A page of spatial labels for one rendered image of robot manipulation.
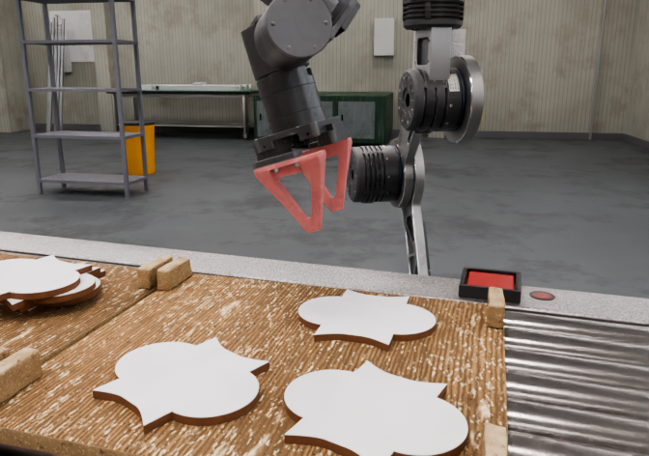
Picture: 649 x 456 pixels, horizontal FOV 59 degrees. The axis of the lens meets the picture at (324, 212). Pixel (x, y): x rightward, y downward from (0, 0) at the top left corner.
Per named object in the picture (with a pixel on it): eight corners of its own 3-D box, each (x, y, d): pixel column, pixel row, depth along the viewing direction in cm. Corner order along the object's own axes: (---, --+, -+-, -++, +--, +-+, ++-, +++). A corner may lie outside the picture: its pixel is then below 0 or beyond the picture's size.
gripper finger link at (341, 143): (369, 199, 66) (347, 119, 64) (357, 213, 59) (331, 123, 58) (314, 213, 68) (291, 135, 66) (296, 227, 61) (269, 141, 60)
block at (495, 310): (487, 307, 66) (488, 284, 65) (503, 309, 65) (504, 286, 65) (486, 328, 60) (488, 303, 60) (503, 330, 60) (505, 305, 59)
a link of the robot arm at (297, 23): (354, 9, 61) (288, -44, 59) (399, -28, 50) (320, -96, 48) (294, 101, 60) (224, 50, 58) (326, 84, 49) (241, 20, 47)
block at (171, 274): (181, 274, 76) (179, 254, 76) (193, 275, 76) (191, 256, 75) (155, 291, 71) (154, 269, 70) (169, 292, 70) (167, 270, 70)
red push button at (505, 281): (467, 280, 80) (468, 270, 80) (513, 284, 79) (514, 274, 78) (465, 296, 75) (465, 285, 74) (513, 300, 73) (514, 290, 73)
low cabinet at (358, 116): (392, 136, 1085) (393, 92, 1065) (384, 150, 900) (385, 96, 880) (283, 134, 1121) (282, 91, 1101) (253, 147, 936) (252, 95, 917)
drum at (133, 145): (149, 176, 680) (145, 123, 665) (117, 175, 687) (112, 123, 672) (163, 170, 717) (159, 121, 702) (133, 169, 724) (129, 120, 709)
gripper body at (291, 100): (345, 131, 63) (325, 64, 62) (321, 141, 53) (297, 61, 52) (290, 147, 65) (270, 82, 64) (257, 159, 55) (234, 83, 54)
